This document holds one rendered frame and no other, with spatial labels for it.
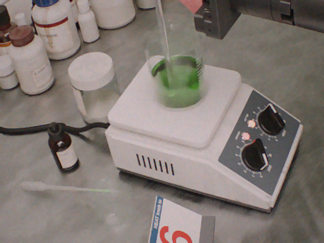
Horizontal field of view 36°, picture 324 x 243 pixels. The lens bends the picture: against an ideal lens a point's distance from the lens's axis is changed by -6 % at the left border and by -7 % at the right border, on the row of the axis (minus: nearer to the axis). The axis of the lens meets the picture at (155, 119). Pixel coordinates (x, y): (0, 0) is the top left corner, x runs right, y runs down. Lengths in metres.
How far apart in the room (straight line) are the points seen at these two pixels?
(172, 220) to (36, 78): 0.32
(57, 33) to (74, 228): 0.33
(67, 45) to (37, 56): 0.09
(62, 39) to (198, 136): 0.34
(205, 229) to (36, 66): 0.35
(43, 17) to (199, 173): 0.36
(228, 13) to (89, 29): 0.44
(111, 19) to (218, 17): 0.46
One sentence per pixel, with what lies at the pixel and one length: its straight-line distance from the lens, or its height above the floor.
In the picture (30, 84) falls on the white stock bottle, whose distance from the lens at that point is 0.77.
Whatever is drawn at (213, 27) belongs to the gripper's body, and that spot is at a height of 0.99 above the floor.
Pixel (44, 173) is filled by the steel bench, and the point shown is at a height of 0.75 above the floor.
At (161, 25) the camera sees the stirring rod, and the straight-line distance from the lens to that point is 0.52.
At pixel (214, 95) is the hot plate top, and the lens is 0.58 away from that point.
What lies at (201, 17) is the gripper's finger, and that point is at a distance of 0.43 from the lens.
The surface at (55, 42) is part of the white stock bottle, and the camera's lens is 0.82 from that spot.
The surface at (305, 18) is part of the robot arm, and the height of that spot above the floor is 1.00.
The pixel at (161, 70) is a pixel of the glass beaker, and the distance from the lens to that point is 0.53.
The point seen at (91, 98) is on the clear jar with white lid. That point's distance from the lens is 0.67.
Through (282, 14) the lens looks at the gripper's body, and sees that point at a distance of 0.42.
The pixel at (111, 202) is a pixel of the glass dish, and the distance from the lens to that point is 0.61.
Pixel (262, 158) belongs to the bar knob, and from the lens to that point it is 0.55.
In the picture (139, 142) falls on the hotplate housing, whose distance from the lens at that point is 0.58.
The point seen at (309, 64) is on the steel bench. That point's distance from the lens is 0.77.
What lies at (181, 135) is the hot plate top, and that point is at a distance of 0.55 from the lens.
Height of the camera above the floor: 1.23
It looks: 44 degrees down
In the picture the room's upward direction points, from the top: 11 degrees counter-clockwise
